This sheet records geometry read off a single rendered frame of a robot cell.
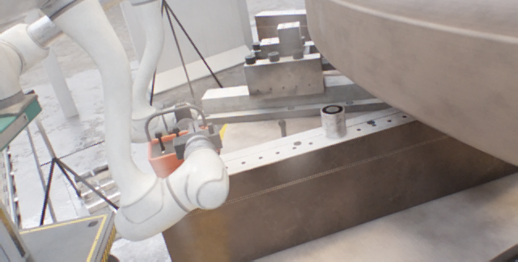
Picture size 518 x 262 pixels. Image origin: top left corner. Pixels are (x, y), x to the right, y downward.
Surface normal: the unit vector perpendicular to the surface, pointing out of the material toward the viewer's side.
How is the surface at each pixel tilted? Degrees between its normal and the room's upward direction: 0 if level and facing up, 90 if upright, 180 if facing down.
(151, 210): 75
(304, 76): 90
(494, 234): 0
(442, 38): 90
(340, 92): 71
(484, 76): 90
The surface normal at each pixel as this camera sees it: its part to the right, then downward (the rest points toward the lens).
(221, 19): 0.56, 0.27
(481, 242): -0.15, -0.90
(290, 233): 0.27, 0.37
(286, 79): -0.11, 0.44
